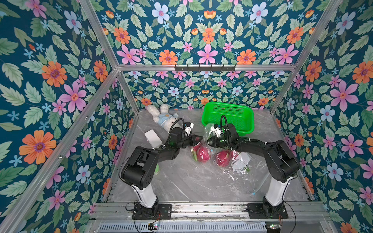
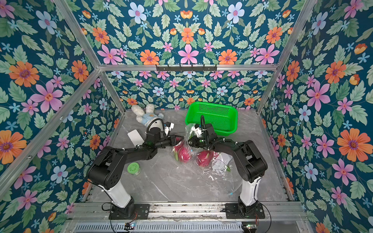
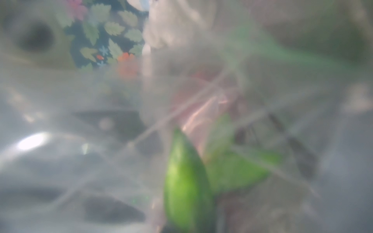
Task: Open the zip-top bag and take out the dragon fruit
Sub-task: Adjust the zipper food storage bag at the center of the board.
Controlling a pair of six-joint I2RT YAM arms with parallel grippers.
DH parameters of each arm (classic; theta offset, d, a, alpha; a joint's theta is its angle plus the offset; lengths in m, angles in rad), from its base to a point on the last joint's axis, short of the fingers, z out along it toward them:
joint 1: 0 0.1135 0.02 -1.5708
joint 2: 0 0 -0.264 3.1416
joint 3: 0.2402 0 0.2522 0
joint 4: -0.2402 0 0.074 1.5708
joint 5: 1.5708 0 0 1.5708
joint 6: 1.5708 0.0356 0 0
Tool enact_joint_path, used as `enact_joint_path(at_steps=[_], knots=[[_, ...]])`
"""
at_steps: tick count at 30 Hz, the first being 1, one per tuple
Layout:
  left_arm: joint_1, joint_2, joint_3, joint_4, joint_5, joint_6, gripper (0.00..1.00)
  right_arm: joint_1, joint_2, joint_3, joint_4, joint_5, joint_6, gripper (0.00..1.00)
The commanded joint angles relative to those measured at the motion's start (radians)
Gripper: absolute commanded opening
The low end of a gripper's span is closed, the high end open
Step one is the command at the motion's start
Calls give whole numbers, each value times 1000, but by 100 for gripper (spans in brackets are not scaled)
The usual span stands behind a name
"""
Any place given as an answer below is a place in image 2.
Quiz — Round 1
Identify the pink dragon fruit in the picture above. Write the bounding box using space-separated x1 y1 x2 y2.
196 150 214 168
173 142 192 163

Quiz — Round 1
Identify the green plastic basket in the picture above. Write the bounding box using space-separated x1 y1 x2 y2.
185 102 238 136

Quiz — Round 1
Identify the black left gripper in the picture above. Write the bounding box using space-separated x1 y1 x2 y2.
154 135 184 150

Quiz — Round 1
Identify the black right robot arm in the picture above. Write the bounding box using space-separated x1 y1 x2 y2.
187 124 268 218

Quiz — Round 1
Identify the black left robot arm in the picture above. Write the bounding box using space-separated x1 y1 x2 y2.
87 128 184 219

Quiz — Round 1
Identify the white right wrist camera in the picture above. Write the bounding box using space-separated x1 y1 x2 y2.
193 127 203 138

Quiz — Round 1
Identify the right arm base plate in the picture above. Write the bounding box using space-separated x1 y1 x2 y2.
221 203 265 219

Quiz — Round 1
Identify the white rectangular box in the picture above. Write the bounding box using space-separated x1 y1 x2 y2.
127 130 145 146

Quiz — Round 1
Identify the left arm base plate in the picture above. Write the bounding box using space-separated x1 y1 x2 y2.
109 204 150 220

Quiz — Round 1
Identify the white plush bear toy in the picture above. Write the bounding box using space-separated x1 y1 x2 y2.
131 104 164 127

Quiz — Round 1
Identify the clear zip-top bag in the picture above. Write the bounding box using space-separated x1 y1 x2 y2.
173 123 202 163
195 151 241 196

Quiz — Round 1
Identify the black hook rail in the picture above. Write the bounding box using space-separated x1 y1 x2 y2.
155 65 218 72

